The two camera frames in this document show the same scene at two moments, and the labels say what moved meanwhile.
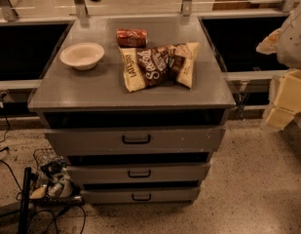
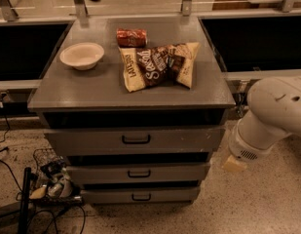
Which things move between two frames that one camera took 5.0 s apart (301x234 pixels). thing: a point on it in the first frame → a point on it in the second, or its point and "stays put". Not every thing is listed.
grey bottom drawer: x=140 y=196 stays put
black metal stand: x=25 y=203 stays put
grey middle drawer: x=140 y=174 stays put
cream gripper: x=293 y=41 → x=244 y=147
